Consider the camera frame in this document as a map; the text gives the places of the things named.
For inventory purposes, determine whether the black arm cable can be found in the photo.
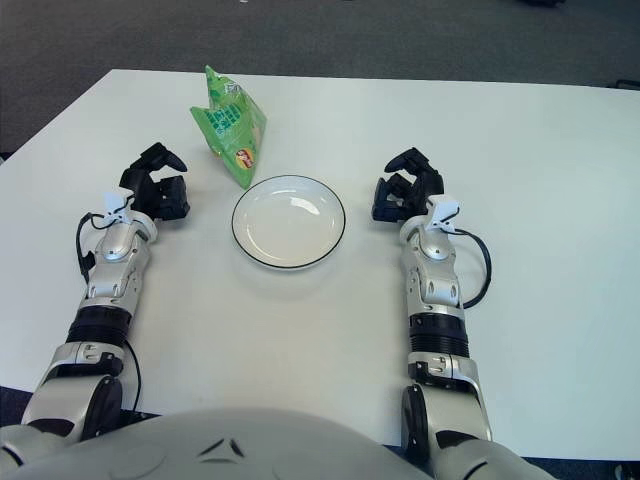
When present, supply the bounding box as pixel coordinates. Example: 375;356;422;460
452;227;494;309
74;192;144;414

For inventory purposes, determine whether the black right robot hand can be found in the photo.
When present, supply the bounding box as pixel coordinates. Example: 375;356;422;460
370;147;446;224

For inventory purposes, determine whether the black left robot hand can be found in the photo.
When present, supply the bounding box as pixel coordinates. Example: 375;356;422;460
118;142;192;221

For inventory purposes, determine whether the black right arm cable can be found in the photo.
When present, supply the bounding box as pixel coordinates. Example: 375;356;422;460
452;227;494;309

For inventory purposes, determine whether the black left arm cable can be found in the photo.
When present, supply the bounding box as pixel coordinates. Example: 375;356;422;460
74;192;144;414

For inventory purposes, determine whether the grey robot torso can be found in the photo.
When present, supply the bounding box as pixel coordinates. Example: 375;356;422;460
0;405;441;480

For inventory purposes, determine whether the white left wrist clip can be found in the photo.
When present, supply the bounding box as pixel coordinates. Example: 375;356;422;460
102;191;134;224

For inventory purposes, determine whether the white plate black rim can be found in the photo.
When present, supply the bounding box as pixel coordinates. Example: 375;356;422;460
230;174;347;271

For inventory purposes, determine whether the green snack bag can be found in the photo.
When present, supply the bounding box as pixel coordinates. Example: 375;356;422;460
188;63;269;190

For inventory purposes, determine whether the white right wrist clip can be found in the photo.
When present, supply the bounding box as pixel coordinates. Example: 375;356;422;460
424;196;461;232

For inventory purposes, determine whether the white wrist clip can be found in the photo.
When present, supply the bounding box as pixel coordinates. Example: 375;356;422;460
424;196;461;232
102;191;134;224

